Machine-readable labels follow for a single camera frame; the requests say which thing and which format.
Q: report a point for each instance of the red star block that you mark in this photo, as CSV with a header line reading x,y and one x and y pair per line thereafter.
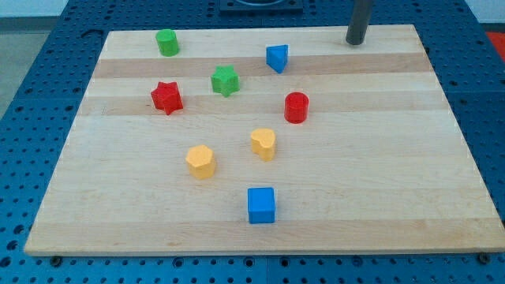
x,y
167,97

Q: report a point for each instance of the light wooden board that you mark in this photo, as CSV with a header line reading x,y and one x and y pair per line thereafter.
x,y
379,166

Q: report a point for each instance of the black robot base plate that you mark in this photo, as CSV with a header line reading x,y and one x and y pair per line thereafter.
x,y
260,6

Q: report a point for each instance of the dark grey cylindrical pointer rod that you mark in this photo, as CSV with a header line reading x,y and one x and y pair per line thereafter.
x,y
358,25

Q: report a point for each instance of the green star block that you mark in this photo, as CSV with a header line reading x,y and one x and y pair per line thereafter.
x,y
225,80

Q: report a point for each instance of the yellow heart block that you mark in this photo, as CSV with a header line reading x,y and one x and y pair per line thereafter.
x,y
263,143

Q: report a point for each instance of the blue cube block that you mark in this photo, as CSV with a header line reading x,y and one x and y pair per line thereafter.
x,y
261,205

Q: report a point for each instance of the yellow hexagon block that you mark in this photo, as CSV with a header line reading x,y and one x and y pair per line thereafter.
x,y
201,162

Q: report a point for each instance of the blue perforated table plate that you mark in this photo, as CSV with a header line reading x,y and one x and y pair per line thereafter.
x,y
34,128

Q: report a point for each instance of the red cylinder block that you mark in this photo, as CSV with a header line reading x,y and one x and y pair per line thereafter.
x,y
296,107

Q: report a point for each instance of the green cylinder block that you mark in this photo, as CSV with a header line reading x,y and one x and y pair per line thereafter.
x,y
167,42

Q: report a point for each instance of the blue triangle block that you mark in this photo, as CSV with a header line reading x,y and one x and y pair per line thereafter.
x,y
277,57

